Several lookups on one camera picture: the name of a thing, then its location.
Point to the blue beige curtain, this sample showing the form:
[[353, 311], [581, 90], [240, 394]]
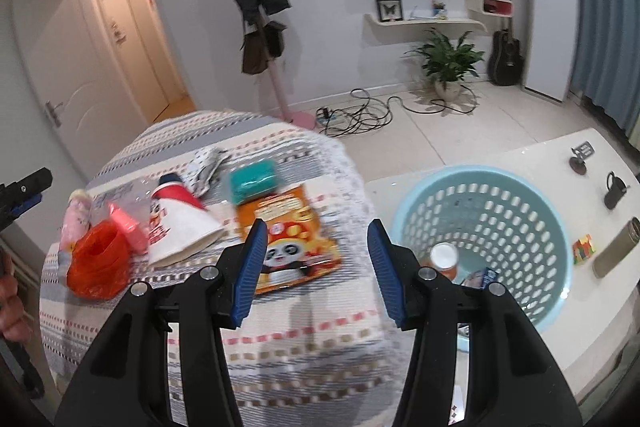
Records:
[[605, 7]]

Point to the white red cubby shelf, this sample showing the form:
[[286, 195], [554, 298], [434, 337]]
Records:
[[492, 6]]

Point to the red plastic bag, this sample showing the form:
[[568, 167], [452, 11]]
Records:
[[95, 262]]

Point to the small pink bottle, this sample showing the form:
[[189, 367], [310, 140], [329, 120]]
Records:
[[127, 227]]

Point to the white room door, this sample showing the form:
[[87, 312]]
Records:
[[90, 107]]

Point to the orange cup with white lid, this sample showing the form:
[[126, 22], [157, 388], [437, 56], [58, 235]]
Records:
[[444, 257]]

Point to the white power strip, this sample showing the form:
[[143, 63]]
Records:
[[332, 117]]

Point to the brown hanging bag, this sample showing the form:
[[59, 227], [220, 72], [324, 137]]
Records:
[[255, 49]]

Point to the grey thermos bottle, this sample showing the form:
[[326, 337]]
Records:
[[615, 252]]

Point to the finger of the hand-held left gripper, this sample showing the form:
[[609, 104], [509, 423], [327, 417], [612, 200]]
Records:
[[27, 184]]

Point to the potted green plant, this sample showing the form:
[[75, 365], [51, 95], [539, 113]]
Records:
[[445, 57]]

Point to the black hanging bag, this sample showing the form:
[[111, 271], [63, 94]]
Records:
[[276, 38]]

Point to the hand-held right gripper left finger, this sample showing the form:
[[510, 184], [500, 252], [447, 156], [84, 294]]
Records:
[[250, 272]]

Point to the pink coat rack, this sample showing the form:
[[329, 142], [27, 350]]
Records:
[[281, 99]]

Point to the striped woven blanket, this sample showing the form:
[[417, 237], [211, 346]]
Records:
[[300, 357]]

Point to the black phone stand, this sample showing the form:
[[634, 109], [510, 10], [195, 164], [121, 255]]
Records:
[[579, 164]]

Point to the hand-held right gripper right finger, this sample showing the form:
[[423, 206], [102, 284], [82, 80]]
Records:
[[385, 269]]

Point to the colourful puzzle cube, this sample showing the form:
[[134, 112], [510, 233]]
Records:
[[584, 249]]

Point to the framed butterfly picture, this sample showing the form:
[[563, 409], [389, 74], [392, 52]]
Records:
[[389, 9]]

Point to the grey patterned wrapper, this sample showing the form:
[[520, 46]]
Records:
[[205, 167]]

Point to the pen holder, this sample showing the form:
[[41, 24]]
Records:
[[437, 9]]

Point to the person's left hand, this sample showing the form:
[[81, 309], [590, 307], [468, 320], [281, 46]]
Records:
[[10, 307]]

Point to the blue white packet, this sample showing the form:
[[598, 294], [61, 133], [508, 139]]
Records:
[[480, 278]]

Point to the black mug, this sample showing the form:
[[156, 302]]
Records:
[[612, 197]]

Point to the light blue plastic basket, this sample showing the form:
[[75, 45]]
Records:
[[500, 217]]

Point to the white hallway door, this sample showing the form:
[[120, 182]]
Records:
[[140, 47]]

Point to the teal packet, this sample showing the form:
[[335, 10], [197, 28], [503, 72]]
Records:
[[252, 182]]

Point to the pink white drink bottle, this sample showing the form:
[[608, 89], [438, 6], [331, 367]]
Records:
[[75, 217]]

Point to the white curved wall shelf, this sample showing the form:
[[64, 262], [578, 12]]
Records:
[[425, 23]]

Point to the orange panda snack packet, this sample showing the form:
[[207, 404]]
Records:
[[295, 227]]

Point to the black acoustic guitar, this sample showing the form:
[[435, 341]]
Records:
[[506, 57]]

